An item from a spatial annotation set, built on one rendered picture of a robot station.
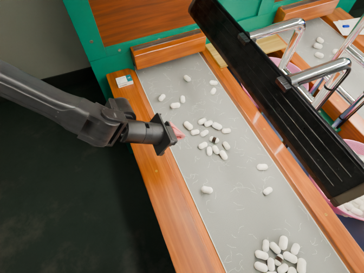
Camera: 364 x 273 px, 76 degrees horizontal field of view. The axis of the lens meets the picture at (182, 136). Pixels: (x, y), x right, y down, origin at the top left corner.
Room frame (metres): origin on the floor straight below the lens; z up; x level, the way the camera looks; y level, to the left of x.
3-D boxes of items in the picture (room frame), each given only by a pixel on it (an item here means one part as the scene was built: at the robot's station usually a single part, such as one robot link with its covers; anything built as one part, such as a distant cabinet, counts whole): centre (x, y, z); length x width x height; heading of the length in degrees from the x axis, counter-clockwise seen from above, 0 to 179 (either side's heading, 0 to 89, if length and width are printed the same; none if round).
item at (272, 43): (0.86, -0.28, 0.77); 0.33 x 0.15 x 0.01; 113
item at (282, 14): (1.04, -0.57, 0.83); 0.30 x 0.06 x 0.07; 113
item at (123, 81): (0.65, 0.23, 0.77); 0.06 x 0.04 x 0.02; 113
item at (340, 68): (0.42, -0.25, 0.90); 0.20 x 0.19 x 0.45; 23
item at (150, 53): (0.78, 0.05, 0.83); 0.30 x 0.06 x 0.07; 113
